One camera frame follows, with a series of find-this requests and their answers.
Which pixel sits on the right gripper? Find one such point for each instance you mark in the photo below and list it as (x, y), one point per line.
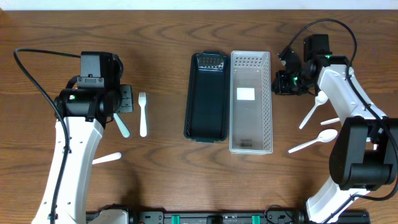
(282, 86)

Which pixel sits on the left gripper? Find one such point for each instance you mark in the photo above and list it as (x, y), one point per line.
(125, 99)

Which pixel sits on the white spoon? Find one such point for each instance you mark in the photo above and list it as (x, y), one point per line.
(324, 137)
(320, 99)
(330, 121)

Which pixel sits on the clear white plastic basket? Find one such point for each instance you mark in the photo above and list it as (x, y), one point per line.
(250, 120)

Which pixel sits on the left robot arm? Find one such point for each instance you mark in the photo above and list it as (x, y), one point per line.
(88, 102)

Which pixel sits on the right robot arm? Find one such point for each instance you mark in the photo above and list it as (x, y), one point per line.
(364, 156)

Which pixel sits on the white fork near basket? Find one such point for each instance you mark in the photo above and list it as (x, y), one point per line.
(142, 100)

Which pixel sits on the mint green plastic fork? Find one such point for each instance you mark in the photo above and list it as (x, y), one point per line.
(122, 127)

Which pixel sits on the black plastic basket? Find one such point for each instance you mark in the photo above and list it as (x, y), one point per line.
(207, 109)

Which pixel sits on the white utensil handle lower left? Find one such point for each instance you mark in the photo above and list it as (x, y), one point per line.
(108, 158)

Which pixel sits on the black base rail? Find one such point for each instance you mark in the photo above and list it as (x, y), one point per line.
(274, 214)

